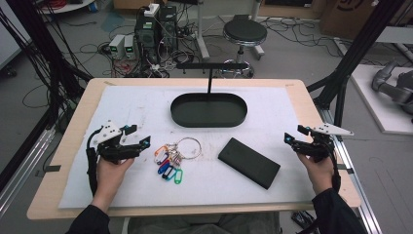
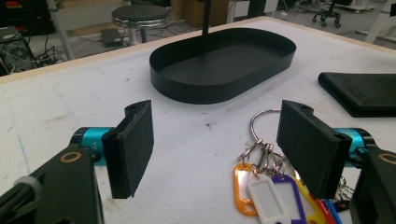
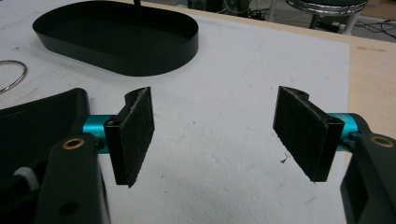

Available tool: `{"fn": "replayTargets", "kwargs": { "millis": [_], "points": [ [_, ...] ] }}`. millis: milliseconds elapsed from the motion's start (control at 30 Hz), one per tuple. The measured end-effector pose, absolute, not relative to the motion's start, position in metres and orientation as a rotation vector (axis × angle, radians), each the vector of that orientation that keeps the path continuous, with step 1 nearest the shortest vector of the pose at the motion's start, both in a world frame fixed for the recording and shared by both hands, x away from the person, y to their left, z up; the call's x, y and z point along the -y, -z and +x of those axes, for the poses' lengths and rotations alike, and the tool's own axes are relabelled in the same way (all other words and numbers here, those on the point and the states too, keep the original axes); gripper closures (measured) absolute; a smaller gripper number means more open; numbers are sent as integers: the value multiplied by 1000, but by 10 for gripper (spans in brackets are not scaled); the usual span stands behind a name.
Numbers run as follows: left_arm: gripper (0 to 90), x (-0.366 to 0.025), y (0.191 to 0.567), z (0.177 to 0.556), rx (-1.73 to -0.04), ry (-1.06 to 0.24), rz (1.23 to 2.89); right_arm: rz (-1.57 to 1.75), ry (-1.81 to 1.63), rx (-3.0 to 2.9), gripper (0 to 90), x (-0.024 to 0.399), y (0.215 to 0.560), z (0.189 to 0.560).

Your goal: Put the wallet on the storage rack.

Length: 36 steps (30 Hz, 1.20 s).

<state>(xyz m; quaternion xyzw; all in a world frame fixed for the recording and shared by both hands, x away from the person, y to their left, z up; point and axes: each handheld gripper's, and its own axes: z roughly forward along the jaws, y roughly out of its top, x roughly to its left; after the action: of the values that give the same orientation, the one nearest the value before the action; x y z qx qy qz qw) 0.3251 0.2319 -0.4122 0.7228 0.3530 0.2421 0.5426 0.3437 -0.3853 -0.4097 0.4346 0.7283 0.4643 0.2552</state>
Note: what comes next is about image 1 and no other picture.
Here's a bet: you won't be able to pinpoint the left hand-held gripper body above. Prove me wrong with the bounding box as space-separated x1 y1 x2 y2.
93 120 144 165

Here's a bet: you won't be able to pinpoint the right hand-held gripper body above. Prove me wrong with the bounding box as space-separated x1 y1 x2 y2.
291 122 355 163

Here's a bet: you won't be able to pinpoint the key ring with coloured tags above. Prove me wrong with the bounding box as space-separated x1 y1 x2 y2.
153 136 203 185

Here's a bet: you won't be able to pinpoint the black wallet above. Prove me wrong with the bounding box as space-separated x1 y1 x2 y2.
217 136 282 191

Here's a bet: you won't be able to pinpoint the black tray with hanger stand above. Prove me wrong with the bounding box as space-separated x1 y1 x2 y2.
169 61 249 129

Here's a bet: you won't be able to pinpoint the person's left hand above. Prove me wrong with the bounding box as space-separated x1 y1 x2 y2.
94 157 135 200

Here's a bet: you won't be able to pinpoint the person's right hand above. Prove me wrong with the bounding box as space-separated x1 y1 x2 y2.
296 152 336 197

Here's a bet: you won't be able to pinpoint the black power adapter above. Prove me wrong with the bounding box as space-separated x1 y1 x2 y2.
290 210 316 231

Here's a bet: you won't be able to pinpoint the white floor board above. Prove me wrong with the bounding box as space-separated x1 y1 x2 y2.
350 63 413 136

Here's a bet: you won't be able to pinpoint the white table mat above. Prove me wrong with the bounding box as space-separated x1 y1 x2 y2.
57 85 318 210

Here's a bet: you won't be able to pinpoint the grey power supply unit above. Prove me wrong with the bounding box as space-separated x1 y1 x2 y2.
108 34 127 60
124 34 136 60

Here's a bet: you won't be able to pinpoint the black computer tower green label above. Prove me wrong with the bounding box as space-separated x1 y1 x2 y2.
133 12 161 64

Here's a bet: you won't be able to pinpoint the person's legs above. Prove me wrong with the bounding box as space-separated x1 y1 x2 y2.
127 212 281 234

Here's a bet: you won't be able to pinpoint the black round stool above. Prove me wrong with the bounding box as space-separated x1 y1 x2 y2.
220 14 268 79

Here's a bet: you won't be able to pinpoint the white table leg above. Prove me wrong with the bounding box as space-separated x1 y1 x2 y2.
194 0 211 60

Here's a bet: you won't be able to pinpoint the white power strip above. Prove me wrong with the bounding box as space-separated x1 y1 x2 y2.
143 3 161 19

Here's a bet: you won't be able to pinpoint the cardboard box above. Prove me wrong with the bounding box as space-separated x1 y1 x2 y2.
319 0 379 41

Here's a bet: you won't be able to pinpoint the white round table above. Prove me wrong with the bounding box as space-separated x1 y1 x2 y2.
38 0 96 15

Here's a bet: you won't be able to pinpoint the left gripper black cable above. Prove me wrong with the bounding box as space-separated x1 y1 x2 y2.
85 127 102 197

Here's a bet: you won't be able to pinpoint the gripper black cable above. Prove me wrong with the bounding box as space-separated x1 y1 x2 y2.
85 127 102 197
328 149 343 193

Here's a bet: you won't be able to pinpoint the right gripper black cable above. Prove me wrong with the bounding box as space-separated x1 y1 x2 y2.
328 149 343 193

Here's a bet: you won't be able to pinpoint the aluminium rail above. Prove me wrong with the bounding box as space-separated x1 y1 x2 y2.
0 126 56 217
319 107 384 234

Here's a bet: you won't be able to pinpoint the black frame stand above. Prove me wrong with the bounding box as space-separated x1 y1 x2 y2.
0 0 94 131
306 0 407 129

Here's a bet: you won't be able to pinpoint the black floor cables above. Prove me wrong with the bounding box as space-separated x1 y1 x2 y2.
262 17 345 59

